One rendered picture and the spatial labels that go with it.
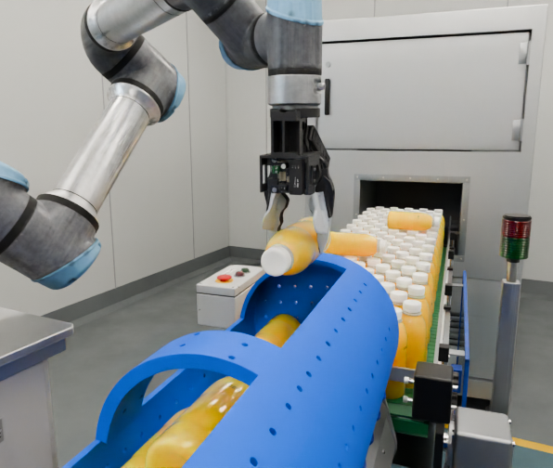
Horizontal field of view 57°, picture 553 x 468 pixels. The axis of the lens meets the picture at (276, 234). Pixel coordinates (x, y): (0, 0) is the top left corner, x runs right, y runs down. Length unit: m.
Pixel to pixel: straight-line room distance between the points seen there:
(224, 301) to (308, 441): 0.74
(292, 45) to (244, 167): 5.08
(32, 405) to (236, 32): 0.63
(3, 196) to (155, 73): 0.40
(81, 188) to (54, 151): 3.09
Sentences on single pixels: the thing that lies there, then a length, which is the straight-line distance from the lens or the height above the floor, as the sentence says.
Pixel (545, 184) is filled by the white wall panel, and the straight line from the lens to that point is 5.01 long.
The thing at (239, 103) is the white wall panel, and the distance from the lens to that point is 5.78.
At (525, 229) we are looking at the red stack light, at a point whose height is 1.23.
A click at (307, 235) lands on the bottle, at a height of 1.30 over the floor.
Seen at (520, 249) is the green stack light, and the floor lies 1.18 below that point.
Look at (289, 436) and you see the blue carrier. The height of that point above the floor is 1.19.
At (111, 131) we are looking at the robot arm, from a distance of 1.03.
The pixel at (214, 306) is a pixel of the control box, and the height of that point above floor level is 1.05.
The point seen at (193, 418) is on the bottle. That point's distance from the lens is 0.53.
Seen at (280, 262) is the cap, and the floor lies 1.28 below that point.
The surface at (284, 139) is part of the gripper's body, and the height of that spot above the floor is 1.44.
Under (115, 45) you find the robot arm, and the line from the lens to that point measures 1.05.
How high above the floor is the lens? 1.45
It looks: 11 degrees down
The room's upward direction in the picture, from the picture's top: straight up
